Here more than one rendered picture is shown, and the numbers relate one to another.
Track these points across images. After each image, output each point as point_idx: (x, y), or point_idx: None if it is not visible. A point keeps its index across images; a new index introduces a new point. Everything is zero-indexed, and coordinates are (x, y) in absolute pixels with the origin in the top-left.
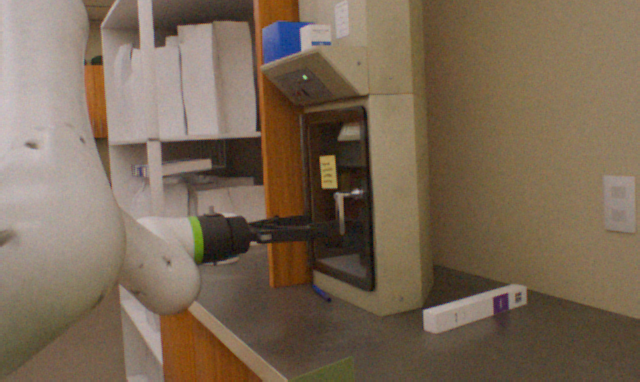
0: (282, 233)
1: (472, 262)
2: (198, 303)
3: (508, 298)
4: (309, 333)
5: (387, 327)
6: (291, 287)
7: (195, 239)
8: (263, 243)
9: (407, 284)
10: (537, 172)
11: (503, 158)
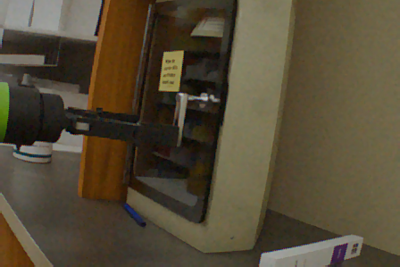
0: (104, 125)
1: (303, 209)
2: (1, 193)
3: (346, 248)
4: (117, 256)
5: (212, 266)
6: (101, 201)
7: (0, 109)
8: (78, 133)
9: (243, 221)
10: (392, 121)
11: (360, 102)
